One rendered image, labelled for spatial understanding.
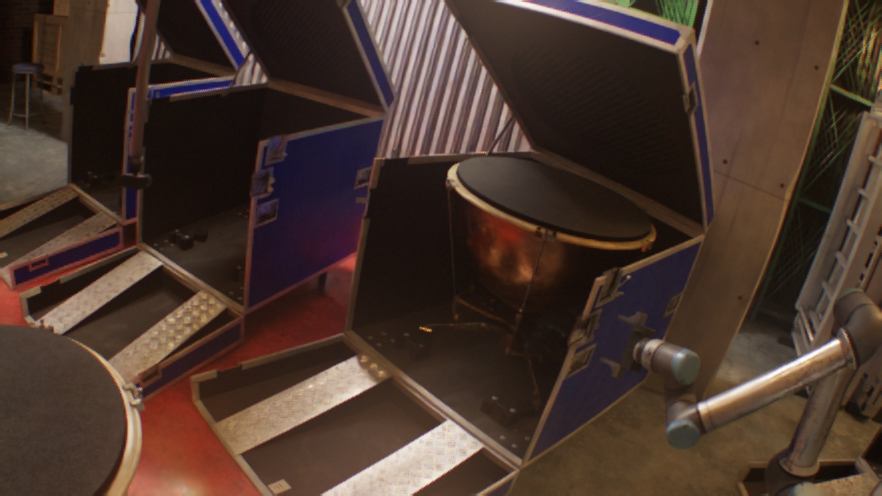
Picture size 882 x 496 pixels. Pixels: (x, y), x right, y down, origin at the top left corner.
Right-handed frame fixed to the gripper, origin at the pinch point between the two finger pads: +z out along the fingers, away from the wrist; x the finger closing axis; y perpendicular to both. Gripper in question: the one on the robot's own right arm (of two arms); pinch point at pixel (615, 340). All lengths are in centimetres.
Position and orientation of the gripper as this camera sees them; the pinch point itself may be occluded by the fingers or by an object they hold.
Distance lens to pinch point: 183.7
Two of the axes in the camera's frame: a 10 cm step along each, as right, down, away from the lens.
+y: -8.4, -3.4, -4.3
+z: -4.2, -1.1, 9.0
